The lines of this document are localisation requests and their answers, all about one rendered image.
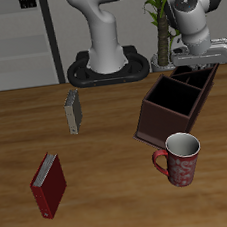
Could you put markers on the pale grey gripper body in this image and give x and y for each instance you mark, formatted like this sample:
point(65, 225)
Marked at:
point(220, 53)

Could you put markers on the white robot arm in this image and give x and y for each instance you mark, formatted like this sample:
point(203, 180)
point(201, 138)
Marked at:
point(104, 36)

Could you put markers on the dark brown desk caddy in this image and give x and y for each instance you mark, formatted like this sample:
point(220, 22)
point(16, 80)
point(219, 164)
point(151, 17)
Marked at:
point(160, 123)

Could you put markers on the grey striped book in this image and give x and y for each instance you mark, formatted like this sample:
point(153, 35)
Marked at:
point(72, 115)

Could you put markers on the red book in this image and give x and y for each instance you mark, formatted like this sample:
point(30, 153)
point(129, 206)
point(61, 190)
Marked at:
point(52, 190)

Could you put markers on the green pot plant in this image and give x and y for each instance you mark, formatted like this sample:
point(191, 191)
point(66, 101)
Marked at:
point(161, 35)

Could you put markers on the red patterned mug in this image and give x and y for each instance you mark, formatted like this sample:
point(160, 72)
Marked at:
point(183, 170)

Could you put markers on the black box on shelf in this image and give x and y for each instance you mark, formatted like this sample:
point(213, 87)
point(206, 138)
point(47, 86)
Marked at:
point(27, 0)

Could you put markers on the grey shelf unit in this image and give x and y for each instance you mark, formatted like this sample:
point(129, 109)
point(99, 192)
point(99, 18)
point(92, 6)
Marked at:
point(13, 47)

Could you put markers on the flat black base plate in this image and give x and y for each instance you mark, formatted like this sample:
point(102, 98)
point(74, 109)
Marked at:
point(77, 78)

